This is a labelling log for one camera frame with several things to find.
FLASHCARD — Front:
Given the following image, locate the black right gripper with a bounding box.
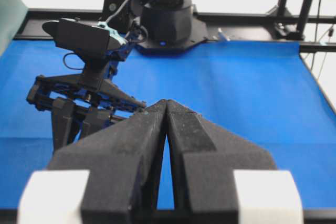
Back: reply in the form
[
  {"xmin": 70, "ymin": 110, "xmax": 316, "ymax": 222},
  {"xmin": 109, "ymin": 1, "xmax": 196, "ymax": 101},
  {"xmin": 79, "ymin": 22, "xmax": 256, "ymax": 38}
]
[{"xmin": 26, "ymin": 48, "xmax": 146, "ymax": 152}]

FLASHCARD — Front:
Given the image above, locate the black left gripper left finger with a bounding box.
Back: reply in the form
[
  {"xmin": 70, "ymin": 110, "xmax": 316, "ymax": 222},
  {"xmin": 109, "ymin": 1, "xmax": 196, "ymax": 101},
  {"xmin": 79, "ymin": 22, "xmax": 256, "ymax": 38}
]
[{"xmin": 47, "ymin": 99, "xmax": 167, "ymax": 223}]

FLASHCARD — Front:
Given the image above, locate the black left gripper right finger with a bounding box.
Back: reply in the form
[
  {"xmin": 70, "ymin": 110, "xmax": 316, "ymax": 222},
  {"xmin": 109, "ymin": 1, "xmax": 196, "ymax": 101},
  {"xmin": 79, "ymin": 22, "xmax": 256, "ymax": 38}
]
[{"xmin": 166, "ymin": 100, "xmax": 277, "ymax": 223}]

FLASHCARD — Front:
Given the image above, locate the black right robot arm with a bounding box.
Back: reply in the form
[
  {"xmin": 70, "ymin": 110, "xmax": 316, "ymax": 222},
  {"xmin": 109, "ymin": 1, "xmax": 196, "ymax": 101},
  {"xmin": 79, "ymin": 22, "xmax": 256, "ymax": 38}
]
[{"xmin": 27, "ymin": 0, "xmax": 208, "ymax": 150}]

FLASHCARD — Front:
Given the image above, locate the blue cloth mat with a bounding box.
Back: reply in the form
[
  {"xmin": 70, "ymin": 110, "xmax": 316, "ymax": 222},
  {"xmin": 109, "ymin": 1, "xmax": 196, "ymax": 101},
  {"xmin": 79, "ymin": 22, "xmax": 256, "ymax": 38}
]
[{"xmin": 1, "ymin": 40, "xmax": 335, "ymax": 209}]

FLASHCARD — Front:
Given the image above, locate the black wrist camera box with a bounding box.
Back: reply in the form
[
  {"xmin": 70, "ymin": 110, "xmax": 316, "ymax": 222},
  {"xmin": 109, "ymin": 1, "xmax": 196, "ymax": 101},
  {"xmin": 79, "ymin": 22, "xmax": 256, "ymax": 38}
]
[{"xmin": 42, "ymin": 18, "xmax": 128, "ymax": 59}]

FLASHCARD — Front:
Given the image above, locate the black metal table frame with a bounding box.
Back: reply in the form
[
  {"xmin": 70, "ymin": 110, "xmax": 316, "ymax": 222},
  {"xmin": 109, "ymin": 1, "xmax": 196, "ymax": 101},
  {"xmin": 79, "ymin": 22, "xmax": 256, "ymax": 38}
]
[{"xmin": 15, "ymin": 0, "xmax": 335, "ymax": 54}]

